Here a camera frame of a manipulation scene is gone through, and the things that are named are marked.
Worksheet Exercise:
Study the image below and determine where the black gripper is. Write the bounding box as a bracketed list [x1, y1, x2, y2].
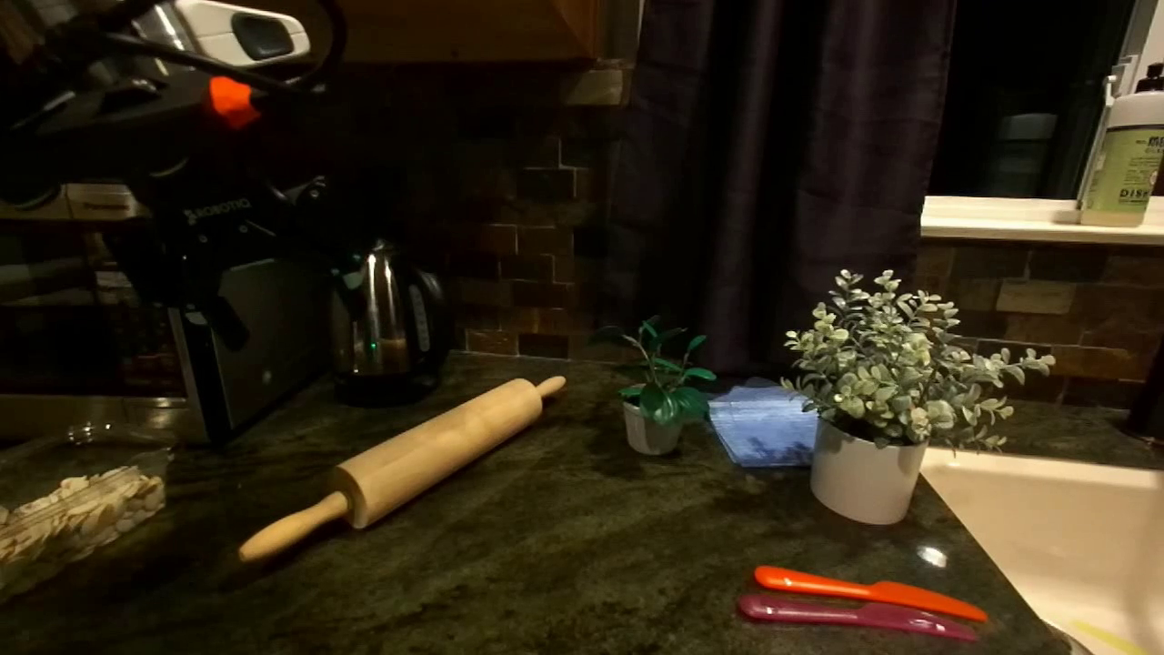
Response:
[127, 174, 327, 356]

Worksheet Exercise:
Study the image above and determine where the wooden rolling pin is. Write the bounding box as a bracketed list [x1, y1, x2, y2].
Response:
[237, 369, 570, 567]

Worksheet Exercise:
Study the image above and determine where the orange band on arm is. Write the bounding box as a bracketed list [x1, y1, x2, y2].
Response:
[205, 71, 267, 135]

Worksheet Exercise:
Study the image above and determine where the clear plastic container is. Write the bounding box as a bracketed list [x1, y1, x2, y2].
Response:
[0, 413, 177, 606]

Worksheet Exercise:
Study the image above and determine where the black toaster oven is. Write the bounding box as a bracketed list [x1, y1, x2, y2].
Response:
[0, 179, 333, 450]

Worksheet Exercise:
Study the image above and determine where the stainless steel electric kettle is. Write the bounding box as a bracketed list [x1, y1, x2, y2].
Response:
[327, 235, 450, 408]

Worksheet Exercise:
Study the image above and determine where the glass dish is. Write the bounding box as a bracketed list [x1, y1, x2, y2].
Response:
[0, 467, 172, 576]

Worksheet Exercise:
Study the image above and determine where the wooden overhead cabinet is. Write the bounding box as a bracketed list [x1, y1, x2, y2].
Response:
[322, 0, 610, 70]

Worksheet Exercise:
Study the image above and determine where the small green plant white pot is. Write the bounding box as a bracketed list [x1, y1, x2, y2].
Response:
[609, 316, 720, 462]

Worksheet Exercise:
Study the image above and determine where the blue folded cloth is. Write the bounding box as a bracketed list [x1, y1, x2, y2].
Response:
[706, 373, 823, 474]

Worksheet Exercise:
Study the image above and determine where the dark curtain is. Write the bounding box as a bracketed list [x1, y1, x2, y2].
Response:
[605, 0, 960, 379]

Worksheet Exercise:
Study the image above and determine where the large eucalyptus plant white pot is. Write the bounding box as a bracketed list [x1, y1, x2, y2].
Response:
[782, 264, 1058, 531]

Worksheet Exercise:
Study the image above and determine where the purple plastic knife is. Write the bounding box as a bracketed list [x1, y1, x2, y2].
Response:
[733, 589, 982, 645]

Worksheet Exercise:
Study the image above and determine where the orange plastic knife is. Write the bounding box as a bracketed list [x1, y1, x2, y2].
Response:
[748, 565, 993, 625]

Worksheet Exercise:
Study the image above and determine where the white window sill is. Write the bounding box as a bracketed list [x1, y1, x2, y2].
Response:
[918, 194, 1164, 252]

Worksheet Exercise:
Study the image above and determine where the white sink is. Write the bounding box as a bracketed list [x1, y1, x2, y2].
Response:
[919, 443, 1164, 655]

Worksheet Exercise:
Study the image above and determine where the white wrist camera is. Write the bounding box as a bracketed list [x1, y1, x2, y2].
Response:
[127, 0, 318, 71]

